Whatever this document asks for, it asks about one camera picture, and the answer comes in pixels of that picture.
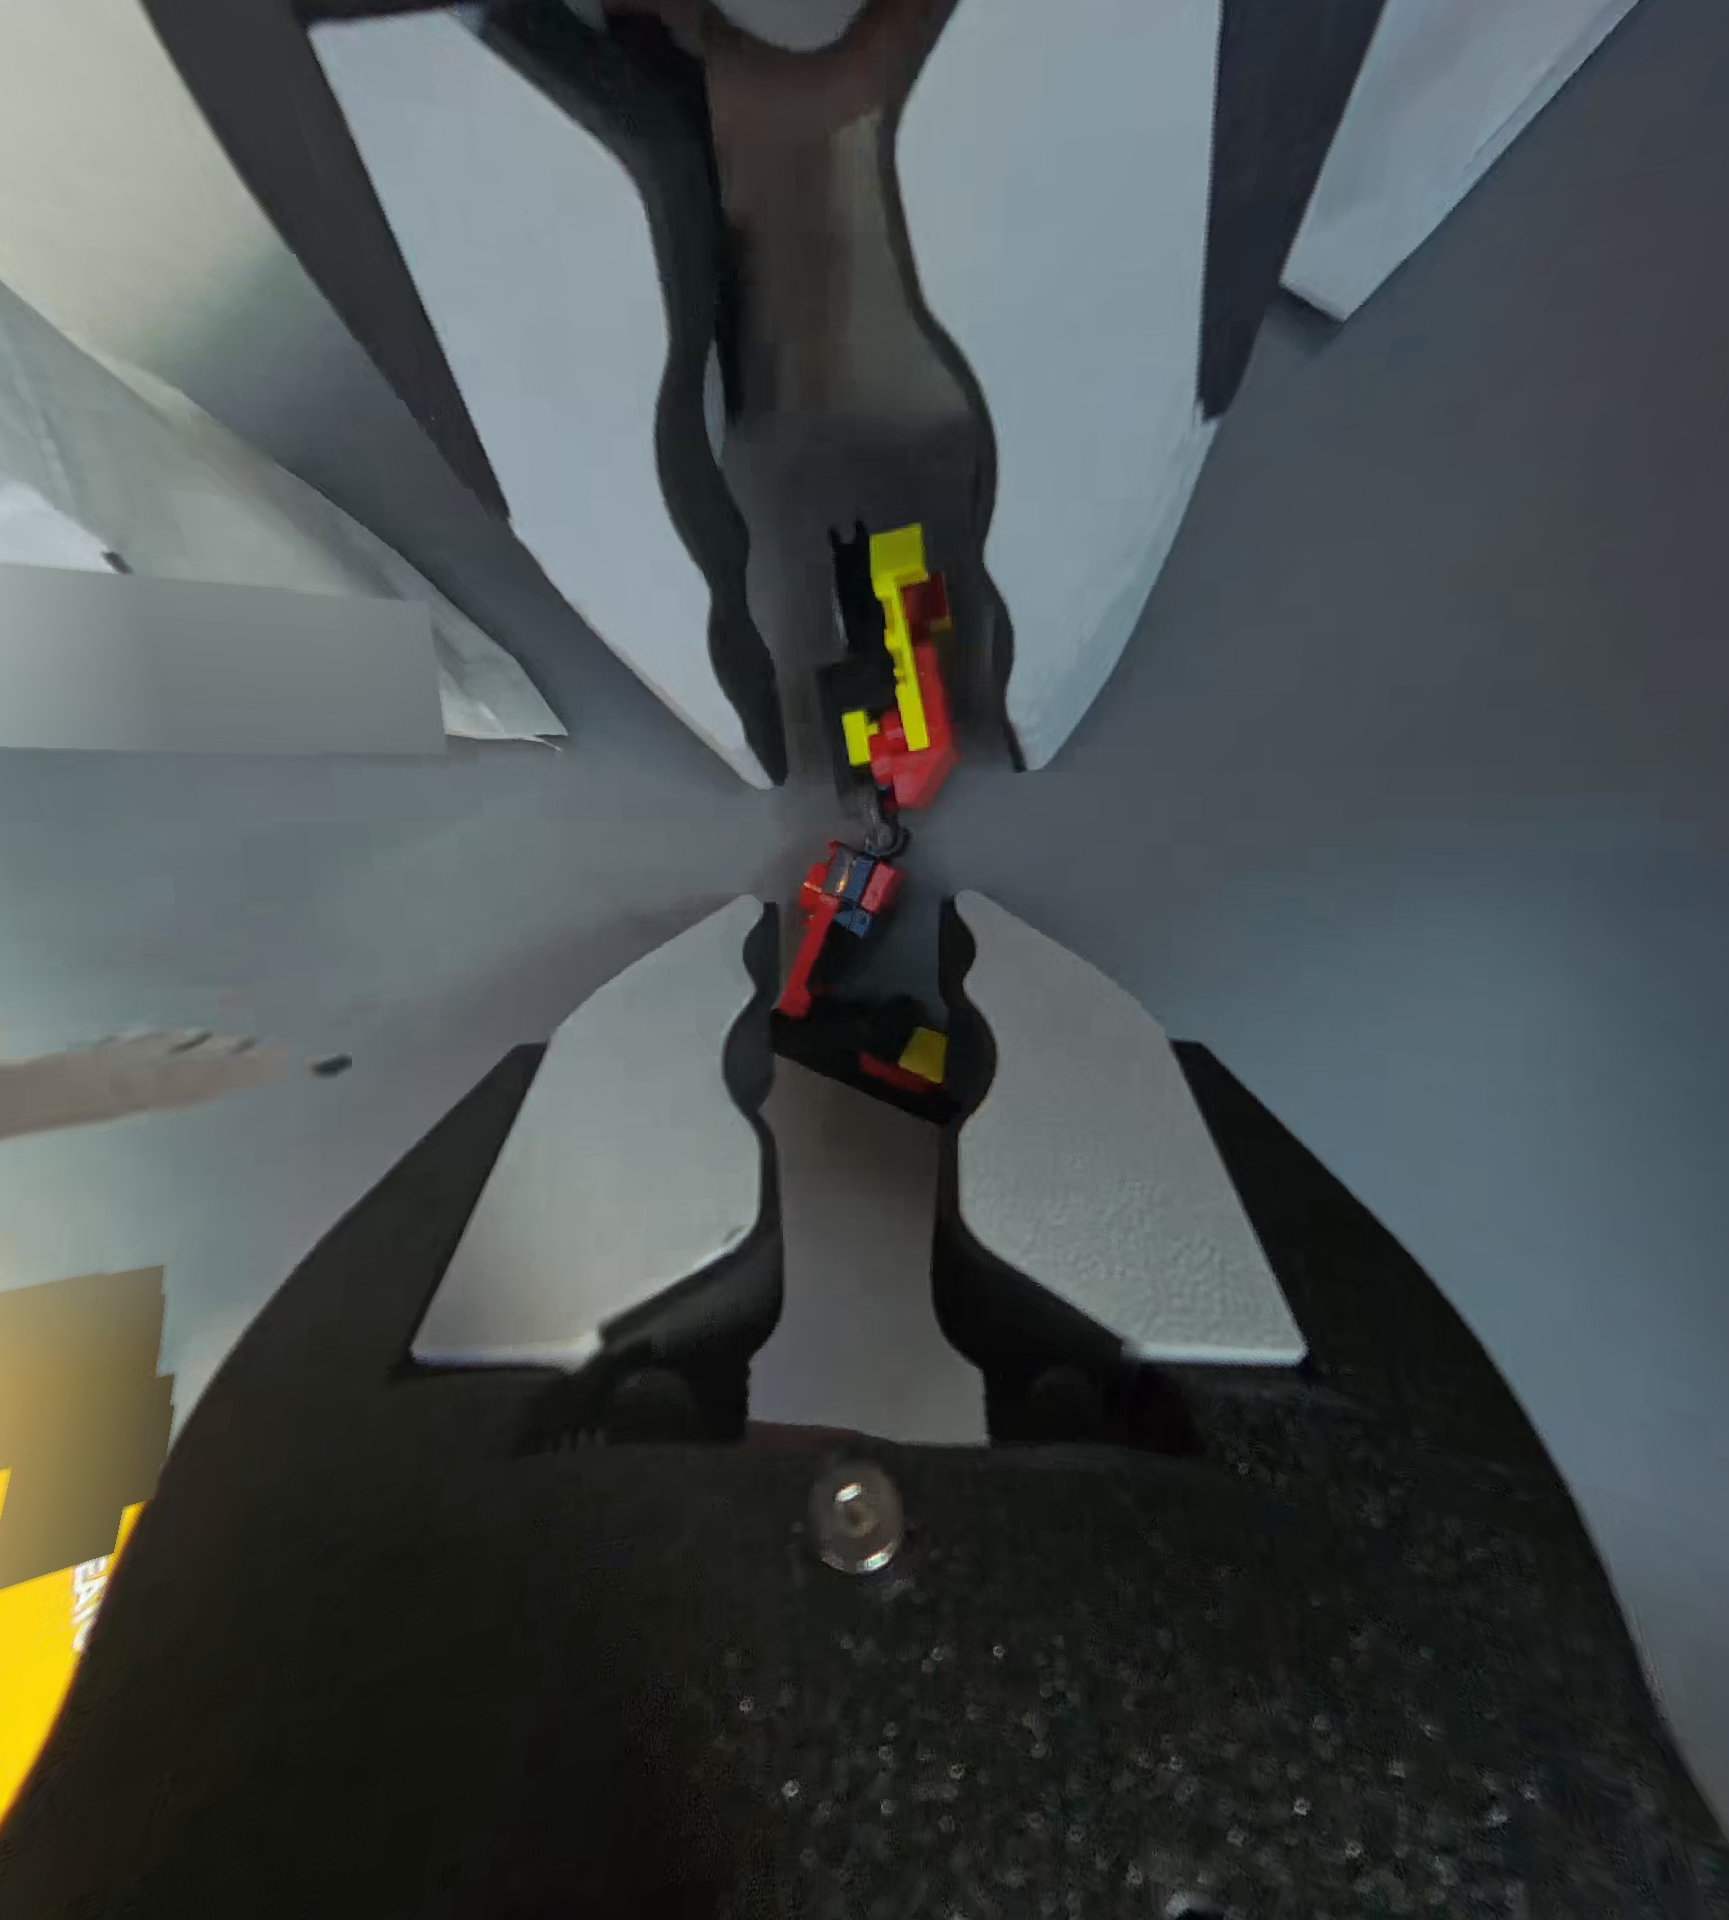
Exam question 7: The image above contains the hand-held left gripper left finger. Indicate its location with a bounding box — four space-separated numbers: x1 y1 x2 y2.
416 894 776 1369

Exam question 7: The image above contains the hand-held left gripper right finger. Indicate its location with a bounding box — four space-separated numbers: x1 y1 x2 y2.
941 894 1313 1373

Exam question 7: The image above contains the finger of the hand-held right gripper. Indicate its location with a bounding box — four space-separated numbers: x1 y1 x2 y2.
310 0 786 794
889 0 1227 774

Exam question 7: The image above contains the torn printed white paper bag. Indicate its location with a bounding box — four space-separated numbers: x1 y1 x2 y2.
0 185 572 758

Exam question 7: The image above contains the small red black lego assembly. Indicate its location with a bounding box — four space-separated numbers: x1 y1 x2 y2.
776 847 963 1121

